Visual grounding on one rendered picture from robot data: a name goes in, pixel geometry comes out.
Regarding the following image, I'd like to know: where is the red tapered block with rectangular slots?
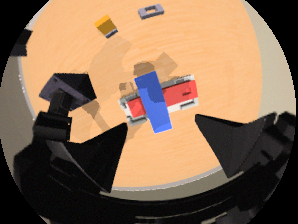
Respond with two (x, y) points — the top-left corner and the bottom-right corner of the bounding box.
(126, 80), (198, 119)

